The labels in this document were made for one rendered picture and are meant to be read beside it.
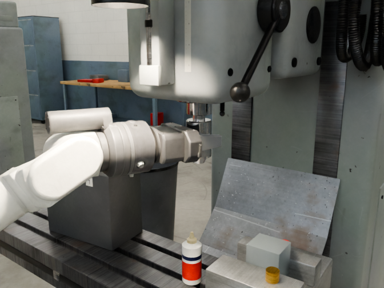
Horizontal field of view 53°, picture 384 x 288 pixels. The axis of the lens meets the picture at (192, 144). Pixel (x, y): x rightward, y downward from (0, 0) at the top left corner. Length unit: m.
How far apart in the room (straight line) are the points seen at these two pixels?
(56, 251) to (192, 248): 0.36
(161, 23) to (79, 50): 7.32
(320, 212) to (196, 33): 0.59
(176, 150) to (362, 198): 0.53
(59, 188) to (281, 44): 0.45
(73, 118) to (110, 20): 6.63
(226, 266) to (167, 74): 0.33
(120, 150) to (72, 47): 7.51
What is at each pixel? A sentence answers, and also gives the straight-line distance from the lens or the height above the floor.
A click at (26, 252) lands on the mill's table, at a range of 1.08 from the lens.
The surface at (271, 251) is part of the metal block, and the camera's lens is 0.67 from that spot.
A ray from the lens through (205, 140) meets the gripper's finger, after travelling 0.68.
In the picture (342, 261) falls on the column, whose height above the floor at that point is 0.87.
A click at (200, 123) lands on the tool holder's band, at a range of 0.68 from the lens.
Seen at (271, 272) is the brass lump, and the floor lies 1.06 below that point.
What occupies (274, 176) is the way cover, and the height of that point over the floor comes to 1.06.
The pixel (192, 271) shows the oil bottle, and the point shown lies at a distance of 0.81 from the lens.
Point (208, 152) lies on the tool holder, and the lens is 0.70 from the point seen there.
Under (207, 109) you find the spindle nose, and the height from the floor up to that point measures 1.29.
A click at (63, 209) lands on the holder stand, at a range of 1.03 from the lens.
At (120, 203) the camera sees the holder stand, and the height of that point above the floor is 1.04.
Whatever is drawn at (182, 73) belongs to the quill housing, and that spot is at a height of 1.36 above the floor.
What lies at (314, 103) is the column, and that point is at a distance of 0.99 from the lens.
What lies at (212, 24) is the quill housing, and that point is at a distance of 0.57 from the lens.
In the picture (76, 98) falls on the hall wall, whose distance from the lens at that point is 8.08.
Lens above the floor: 1.39
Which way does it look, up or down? 14 degrees down
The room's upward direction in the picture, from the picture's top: straight up
